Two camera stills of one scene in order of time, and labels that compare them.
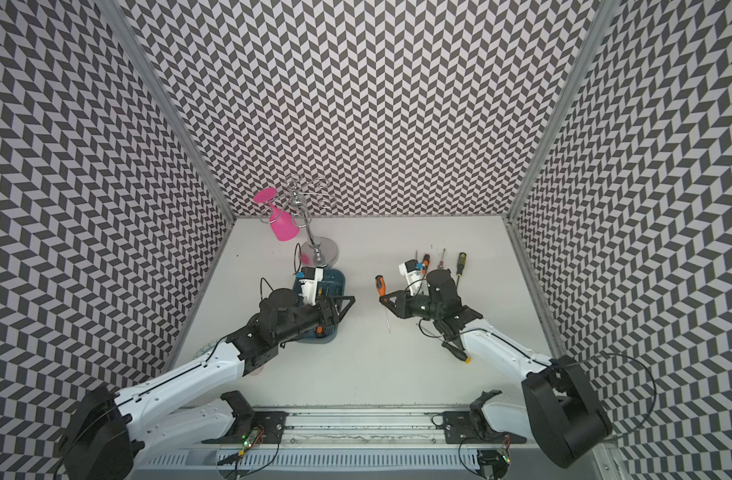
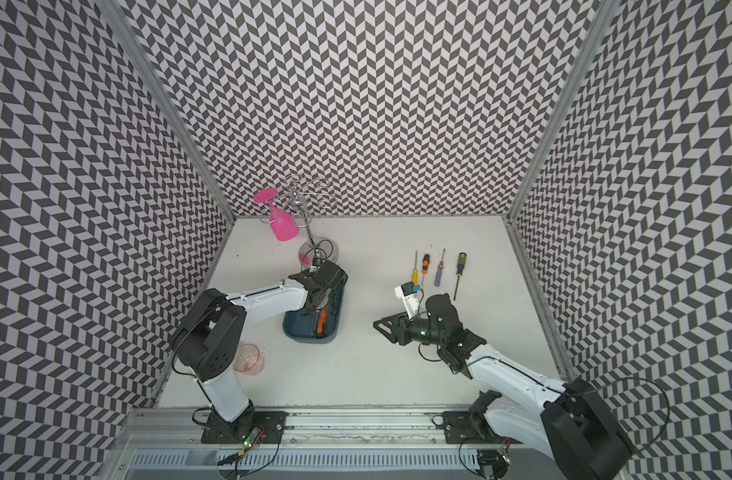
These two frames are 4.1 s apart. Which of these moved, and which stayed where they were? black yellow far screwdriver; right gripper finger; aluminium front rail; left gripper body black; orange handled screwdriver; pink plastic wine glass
Moved: orange handled screwdriver; left gripper body black; right gripper finger
Stayed: aluminium front rail; pink plastic wine glass; black yellow far screwdriver
